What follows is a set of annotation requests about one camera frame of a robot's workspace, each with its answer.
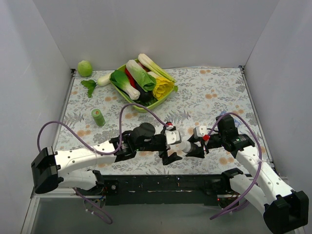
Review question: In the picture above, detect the red chili pepper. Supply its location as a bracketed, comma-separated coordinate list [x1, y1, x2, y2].
[125, 68, 136, 88]

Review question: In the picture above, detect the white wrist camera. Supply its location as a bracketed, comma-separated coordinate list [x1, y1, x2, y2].
[165, 130, 182, 145]
[193, 125, 208, 141]

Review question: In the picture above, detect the dark purple eggplant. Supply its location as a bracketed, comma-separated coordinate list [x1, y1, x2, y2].
[135, 83, 154, 102]

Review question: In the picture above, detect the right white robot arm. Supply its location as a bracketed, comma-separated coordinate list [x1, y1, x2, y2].
[180, 113, 309, 234]

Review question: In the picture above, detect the green bok choy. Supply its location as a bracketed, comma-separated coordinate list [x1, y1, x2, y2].
[110, 70, 140, 100]

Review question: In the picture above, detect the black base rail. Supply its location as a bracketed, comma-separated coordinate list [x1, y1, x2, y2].
[78, 174, 237, 206]

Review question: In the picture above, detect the napa cabbage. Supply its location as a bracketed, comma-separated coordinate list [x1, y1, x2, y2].
[126, 59, 156, 92]

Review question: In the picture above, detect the green cylindrical bottle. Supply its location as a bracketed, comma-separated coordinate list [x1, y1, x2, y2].
[91, 109, 105, 127]

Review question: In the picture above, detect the white cap pill bottle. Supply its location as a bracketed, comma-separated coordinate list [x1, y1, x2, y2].
[178, 141, 198, 154]

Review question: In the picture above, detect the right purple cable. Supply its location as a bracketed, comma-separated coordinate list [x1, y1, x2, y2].
[210, 112, 263, 220]

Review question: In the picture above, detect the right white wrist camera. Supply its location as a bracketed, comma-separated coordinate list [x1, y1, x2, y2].
[193, 125, 208, 141]

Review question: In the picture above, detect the green round cabbage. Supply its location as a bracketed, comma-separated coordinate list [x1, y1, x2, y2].
[77, 60, 93, 77]

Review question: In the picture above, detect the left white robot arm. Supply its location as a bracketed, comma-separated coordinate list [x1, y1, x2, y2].
[31, 122, 182, 195]

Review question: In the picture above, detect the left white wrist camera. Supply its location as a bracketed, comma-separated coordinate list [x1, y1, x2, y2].
[165, 130, 182, 145]

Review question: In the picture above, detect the yellow lettuce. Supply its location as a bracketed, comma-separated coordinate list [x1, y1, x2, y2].
[152, 77, 178, 100]

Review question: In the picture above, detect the floral table mat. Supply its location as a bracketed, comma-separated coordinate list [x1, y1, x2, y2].
[55, 67, 271, 175]

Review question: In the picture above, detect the white radish with leaves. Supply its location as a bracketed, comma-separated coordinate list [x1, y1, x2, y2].
[80, 73, 112, 98]

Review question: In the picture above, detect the blue pill organizer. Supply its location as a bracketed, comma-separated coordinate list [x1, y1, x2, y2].
[220, 111, 241, 128]

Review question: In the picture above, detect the white green leek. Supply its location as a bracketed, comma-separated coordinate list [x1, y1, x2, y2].
[138, 53, 176, 83]

